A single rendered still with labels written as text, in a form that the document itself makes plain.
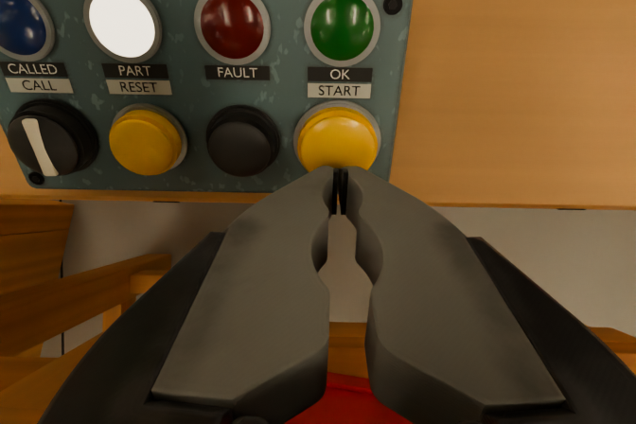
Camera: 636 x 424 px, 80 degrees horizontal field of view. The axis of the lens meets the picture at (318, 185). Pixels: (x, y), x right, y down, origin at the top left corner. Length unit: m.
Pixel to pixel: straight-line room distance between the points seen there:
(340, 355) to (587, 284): 1.09
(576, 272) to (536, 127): 1.11
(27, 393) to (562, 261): 1.18
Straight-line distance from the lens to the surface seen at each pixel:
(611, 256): 1.35
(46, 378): 0.40
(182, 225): 1.14
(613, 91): 0.22
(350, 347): 0.29
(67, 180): 0.18
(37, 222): 1.17
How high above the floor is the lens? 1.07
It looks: 87 degrees down
